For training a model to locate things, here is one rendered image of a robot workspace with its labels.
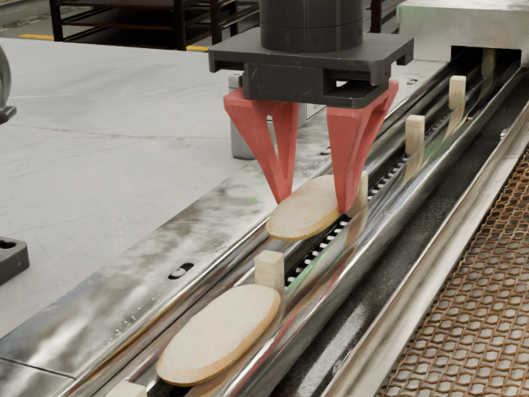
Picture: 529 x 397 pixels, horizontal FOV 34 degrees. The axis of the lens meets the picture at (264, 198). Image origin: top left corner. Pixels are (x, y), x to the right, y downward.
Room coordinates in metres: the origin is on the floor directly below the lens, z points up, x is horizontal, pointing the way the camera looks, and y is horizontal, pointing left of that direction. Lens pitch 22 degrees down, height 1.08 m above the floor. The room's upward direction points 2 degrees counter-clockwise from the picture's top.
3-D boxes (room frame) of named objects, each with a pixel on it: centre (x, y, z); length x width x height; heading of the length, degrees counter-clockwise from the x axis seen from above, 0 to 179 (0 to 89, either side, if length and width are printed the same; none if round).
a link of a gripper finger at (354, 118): (0.48, -0.04, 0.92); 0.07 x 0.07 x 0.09; 64
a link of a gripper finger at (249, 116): (0.49, -0.02, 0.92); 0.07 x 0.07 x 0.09; 64
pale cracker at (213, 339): (0.39, 0.02, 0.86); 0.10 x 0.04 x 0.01; 154
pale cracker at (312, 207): (0.49, -0.03, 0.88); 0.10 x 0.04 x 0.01; 154
